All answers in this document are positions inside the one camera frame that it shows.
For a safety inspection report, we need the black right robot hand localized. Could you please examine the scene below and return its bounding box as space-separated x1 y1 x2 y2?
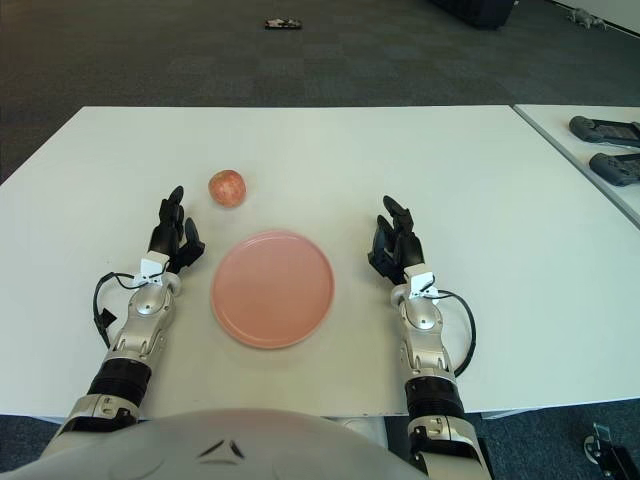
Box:
367 195 439 301

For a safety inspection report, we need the black caster wheel stand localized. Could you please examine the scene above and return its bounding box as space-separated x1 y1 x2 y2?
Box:
582 422 640 480

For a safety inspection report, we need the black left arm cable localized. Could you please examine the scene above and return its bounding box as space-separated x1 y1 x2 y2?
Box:
92 271 146 349

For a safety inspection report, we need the silver robot torso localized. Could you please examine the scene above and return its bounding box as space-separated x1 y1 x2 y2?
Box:
0 408 426 480

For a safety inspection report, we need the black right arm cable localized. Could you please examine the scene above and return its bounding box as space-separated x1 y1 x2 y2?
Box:
424 289 476 376

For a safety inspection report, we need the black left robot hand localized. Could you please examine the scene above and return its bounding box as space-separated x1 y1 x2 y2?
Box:
138 184 207 287

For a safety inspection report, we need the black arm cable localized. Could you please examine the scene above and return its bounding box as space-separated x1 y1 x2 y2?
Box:
92 271 146 349
424 289 476 376

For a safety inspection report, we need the grey handheld controller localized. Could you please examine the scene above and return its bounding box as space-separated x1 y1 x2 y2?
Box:
588 152 640 187
568 115 640 149

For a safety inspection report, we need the red yellow apple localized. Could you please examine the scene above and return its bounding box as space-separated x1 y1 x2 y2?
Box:
208 169 247 207

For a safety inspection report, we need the dark furniture piece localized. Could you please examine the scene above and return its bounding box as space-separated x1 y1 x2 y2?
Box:
429 0 514 30

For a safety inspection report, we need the white neighbouring table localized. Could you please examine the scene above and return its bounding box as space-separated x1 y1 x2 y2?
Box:
513 103 640 231

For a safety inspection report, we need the pink round plate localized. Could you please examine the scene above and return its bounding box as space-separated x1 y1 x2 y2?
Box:
210 229 336 350

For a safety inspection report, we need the grey floor toy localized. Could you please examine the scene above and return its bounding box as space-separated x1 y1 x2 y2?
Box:
566 7 609 31

